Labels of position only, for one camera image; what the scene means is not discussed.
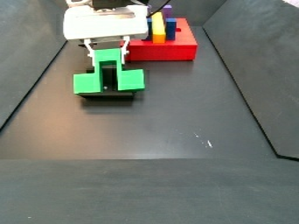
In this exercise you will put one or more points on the purple right post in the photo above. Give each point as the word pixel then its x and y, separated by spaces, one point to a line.
pixel 167 11

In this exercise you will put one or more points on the blue post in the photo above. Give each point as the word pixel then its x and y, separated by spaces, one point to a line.
pixel 148 38
pixel 170 28

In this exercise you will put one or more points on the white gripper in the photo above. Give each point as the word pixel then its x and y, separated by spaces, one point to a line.
pixel 106 19

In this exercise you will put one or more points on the green bridge-shaped block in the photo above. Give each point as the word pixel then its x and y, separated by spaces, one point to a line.
pixel 131 79

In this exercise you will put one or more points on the yellow arched bar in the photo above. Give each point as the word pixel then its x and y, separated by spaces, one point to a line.
pixel 158 28

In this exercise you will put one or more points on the blue right post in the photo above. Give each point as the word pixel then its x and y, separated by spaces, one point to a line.
pixel 170 28

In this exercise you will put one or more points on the black angle fixture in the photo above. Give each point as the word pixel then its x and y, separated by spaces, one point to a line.
pixel 108 94

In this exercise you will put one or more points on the blue left post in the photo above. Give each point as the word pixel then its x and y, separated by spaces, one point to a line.
pixel 148 38

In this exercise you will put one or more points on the red base board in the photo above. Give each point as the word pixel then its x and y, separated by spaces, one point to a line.
pixel 174 50

